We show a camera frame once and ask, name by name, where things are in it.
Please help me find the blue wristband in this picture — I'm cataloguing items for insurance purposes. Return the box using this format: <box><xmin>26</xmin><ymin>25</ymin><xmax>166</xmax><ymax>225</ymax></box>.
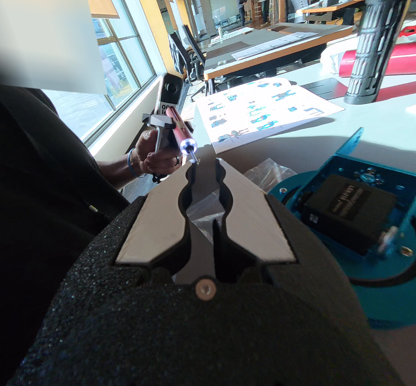
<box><xmin>127</xmin><ymin>148</ymin><xmax>146</xmax><ymax>179</ymax></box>

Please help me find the white plastic bag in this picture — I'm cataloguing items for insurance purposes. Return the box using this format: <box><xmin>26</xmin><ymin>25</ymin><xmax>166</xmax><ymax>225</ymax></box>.
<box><xmin>320</xmin><ymin>46</ymin><xmax>345</xmax><ymax>75</ymax></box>

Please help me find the black cylindrical bit holder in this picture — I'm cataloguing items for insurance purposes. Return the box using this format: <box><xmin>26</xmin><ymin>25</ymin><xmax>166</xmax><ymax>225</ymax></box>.
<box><xmin>343</xmin><ymin>0</ymin><xmax>415</xmax><ymax>105</ymax></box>

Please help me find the printed instruction sheet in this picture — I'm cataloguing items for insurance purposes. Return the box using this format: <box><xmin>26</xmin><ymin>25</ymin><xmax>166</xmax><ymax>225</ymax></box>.
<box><xmin>194</xmin><ymin>77</ymin><xmax>346</xmax><ymax>155</ymax></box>

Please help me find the grey desk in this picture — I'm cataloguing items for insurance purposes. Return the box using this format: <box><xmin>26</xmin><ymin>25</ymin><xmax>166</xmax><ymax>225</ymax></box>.
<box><xmin>187</xmin><ymin>61</ymin><xmax>416</xmax><ymax>386</ymax></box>

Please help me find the person's left forearm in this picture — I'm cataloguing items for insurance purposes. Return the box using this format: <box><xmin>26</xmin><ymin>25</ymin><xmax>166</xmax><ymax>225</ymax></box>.
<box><xmin>96</xmin><ymin>152</ymin><xmax>140</xmax><ymax>189</ymax></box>

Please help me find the red electric screwdriver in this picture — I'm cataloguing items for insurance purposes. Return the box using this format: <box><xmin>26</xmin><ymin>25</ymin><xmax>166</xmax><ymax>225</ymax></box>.
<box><xmin>166</xmin><ymin>107</ymin><xmax>199</xmax><ymax>166</ymax></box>

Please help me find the white booklet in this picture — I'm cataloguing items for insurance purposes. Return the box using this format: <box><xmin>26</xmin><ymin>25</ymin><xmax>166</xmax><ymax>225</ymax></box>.
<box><xmin>231</xmin><ymin>32</ymin><xmax>321</xmax><ymax>60</ymax></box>

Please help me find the wood-edged background desk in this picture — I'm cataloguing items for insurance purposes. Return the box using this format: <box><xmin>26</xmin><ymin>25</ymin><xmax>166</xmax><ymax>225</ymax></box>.
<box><xmin>203</xmin><ymin>22</ymin><xmax>355</xmax><ymax>82</ymax></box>
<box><xmin>300</xmin><ymin>0</ymin><xmax>370</xmax><ymax>23</ymax></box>

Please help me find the black office chair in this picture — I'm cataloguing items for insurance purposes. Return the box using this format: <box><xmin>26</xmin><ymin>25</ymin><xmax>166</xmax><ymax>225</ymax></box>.
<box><xmin>181</xmin><ymin>24</ymin><xmax>208</xmax><ymax>94</ymax></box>
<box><xmin>167</xmin><ymin>32</ymin><xmax>192</xmax><ymax>84</ymax></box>

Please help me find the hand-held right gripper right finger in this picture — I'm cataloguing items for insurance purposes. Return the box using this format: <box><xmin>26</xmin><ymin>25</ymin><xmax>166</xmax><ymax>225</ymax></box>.
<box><xmin>214</xmin><ymin>157</ymin><xmax>297</xmax><ymax>264</ymax></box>

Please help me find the clear plastic bag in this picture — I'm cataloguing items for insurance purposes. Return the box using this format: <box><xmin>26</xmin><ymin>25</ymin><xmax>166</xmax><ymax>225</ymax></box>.
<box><xmin>187</xmin><ymin>158</ymin><xmax>288</xmax><ymax>241</ymax></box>

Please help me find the person's left hand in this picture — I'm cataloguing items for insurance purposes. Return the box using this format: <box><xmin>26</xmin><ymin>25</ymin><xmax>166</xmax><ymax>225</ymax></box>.
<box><xmin>133</xmin><ymin>129</ymin><xmax>183</xmax><ymax>182</ymax></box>

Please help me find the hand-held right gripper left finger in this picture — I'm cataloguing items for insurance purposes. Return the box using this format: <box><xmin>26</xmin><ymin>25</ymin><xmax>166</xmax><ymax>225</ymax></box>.
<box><xmin>115</xmin><ymin>160</ymin><xmax>197</xmax><ymax>266</ymax></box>

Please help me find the large window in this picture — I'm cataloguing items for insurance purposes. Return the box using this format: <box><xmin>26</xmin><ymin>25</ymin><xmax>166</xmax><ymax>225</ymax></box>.
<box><xmin>42</xmin><ymin>0</ymin><xmax>157</xmax><ymax>147</ymax></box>

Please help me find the red cylindrical case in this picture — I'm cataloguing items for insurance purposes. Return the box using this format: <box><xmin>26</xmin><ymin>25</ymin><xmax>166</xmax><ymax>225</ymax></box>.
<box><xmin>339</xmin><ymin>43</ymin><xmax>416</xmax><ymax>78</ymax></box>

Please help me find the red and black mat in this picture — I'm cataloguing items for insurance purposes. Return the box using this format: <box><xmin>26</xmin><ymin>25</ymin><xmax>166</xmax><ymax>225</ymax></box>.
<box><xmin>298</xmin><ymin>77</ymin><xmax>416</xmax><ymax>103</ymax></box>

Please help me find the blue robot arm base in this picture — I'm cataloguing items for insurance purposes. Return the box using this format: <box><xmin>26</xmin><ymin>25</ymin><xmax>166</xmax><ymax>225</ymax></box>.
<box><xmin>268</xmin><ymin>127</ymin><xmax>416</xmax><ymax>329</ymax></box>

